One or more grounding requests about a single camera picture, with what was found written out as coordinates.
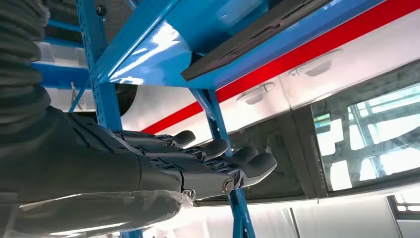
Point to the white car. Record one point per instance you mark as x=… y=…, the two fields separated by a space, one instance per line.
x=344 y=75

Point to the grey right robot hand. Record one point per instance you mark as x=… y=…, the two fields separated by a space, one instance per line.
x=98 y=170

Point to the blue metal shelf rack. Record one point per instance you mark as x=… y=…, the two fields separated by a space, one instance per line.
x=157 y=56
x=59 y=75

